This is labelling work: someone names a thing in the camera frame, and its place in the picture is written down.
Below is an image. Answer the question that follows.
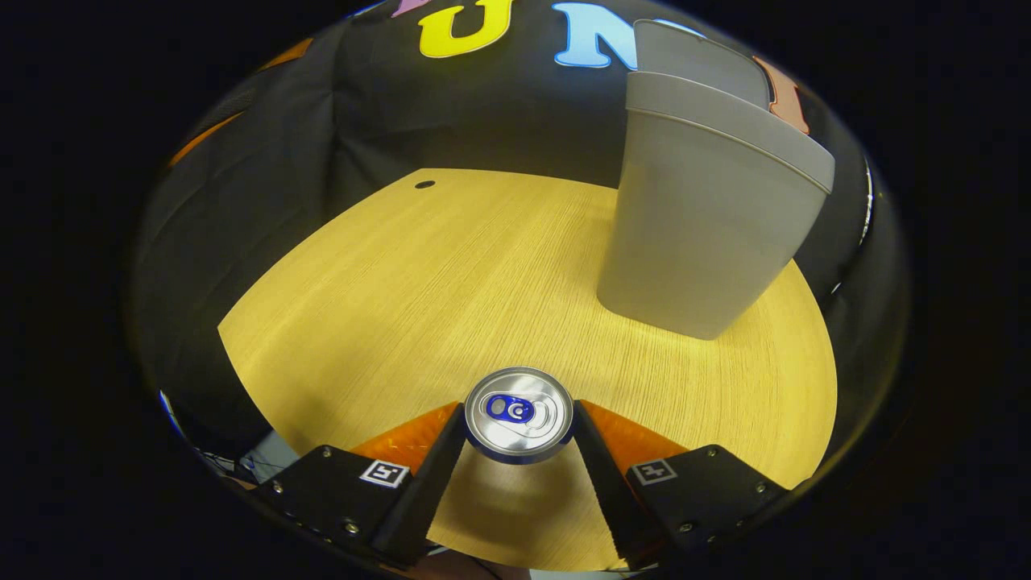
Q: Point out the wooden desktop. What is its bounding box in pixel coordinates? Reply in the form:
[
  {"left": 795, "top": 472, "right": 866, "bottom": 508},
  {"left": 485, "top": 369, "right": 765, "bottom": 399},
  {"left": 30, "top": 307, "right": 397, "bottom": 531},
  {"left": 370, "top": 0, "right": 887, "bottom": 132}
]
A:
[{"left": 217, "top": 168, "right": 838, "bottom": 573}]

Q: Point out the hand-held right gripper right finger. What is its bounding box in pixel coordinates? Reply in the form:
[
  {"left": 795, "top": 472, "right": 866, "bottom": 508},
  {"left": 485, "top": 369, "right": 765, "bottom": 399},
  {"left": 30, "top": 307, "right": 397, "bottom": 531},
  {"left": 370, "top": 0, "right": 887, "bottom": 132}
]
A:
[{"left": 572, "top": 399, "right": 791, "bottom": 570}]

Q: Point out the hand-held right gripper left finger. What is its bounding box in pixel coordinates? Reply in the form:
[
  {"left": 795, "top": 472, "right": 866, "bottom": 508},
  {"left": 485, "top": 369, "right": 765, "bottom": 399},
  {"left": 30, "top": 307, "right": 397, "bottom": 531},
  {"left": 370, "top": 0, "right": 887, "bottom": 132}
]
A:
[{"left": 250, "top": 401, "right": 469, "bottom": 569}]

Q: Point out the blue silver pop can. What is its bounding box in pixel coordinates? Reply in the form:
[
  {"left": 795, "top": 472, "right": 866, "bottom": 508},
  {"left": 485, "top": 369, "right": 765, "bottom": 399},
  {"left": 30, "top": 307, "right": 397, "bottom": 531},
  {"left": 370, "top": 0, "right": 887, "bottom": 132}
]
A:
[{"left": 464, "top": 367, "right": 575, "bottom": 466}]

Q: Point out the grey desktop garbage bin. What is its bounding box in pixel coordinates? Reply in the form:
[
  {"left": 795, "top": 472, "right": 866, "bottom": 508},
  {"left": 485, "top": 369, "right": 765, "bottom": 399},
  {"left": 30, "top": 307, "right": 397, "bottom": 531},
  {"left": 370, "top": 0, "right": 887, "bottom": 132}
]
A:
[{"left": 598, "top": 19, "right": 836, "bottom": 341}]

